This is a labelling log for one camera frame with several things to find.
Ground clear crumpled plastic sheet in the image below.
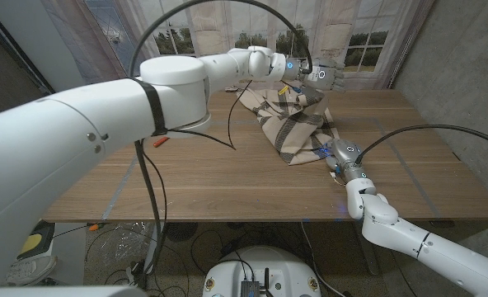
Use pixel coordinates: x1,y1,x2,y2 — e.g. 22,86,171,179
99,222,153,265

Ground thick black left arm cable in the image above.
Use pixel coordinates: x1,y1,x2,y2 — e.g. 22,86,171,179
128,0,314,276

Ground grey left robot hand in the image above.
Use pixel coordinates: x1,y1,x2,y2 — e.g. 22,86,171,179
284,56,347,93

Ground yellow black floor pad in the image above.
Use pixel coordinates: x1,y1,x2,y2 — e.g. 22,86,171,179
16,222,56,261

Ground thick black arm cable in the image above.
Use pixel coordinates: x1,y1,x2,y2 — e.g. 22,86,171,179
354,124,488,166
128,0,314,276

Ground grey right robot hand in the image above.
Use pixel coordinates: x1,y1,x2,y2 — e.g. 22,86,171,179
324,138,368,182

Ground small grey electronics box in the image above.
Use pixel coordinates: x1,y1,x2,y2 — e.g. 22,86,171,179
239,280,261,297

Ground round black floor fan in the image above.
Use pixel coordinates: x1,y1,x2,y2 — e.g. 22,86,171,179
164,222,199,243

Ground printed window backdrop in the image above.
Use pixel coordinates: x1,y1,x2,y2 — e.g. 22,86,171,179
40,0,437,125

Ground white grey sneaker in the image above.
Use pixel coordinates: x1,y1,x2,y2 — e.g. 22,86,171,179
2,254,59,288

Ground grey table leg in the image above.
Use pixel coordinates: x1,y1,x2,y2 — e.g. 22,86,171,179
353,221,381,276

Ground cream black plaid scarf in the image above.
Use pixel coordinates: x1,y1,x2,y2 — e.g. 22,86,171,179
236,85,340,166

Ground white robot torso base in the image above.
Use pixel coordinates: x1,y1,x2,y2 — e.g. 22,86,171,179
201,245,322,297

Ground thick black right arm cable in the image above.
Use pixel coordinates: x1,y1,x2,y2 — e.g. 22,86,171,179
354,124,488,166

